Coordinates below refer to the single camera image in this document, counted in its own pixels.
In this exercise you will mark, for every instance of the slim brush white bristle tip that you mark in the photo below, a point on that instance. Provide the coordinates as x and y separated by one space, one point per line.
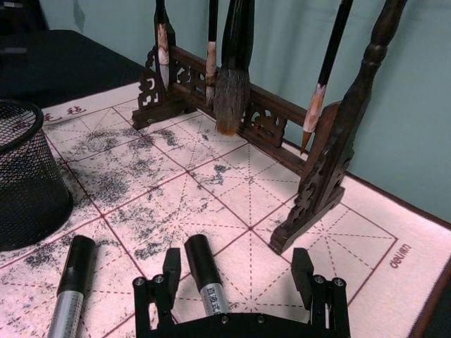
162 60

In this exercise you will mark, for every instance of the silver marker black cap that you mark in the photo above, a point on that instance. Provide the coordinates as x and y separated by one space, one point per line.
202 260
75 267

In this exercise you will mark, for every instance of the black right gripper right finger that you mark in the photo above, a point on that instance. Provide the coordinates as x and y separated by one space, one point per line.
326 299

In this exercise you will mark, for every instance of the dark carved wooden brush rack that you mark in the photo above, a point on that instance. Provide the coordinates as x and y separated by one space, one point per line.
327 176

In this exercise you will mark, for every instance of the long brush brown pointed tip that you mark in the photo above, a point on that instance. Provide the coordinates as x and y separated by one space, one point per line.
329 60

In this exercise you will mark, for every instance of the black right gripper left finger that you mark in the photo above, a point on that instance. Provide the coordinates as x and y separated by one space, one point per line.
156 299

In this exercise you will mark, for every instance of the thin brush pale wrapped ferrule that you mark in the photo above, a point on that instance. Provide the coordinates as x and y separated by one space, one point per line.
211 53

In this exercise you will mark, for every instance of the pink felt mat red grid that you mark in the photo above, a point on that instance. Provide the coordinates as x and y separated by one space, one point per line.
246 197

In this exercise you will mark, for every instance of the large brush grey bushy bristles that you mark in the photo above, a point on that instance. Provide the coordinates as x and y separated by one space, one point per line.
232 95

